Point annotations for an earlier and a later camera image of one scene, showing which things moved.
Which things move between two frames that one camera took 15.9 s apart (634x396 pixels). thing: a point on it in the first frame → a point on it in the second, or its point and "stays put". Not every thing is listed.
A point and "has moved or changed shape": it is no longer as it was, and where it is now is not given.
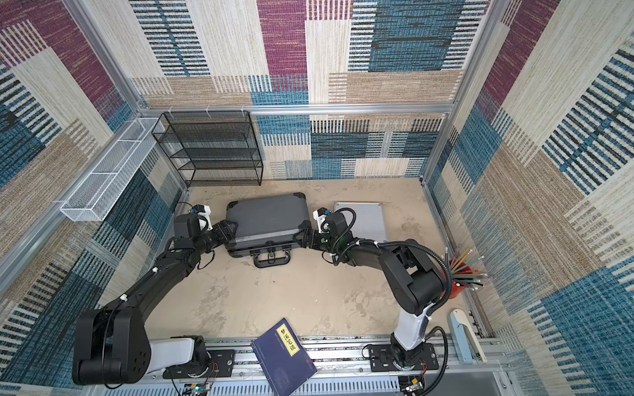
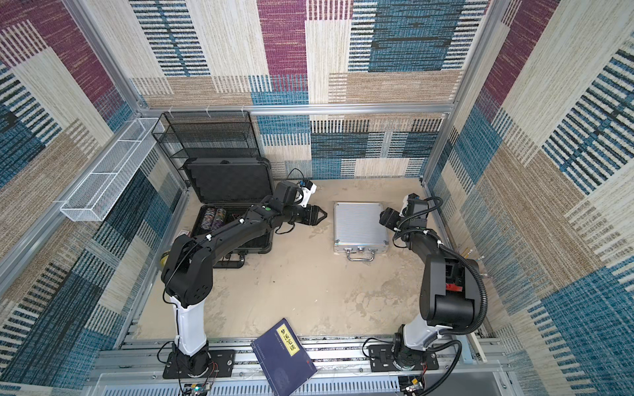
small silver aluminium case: (370, 223) stays put
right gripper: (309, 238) → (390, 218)
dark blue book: (286, 361) stays put
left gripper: (224, 231) → (314, 219)
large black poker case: (266, 228) has moved or changed shape
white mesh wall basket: (110, 179) stays put
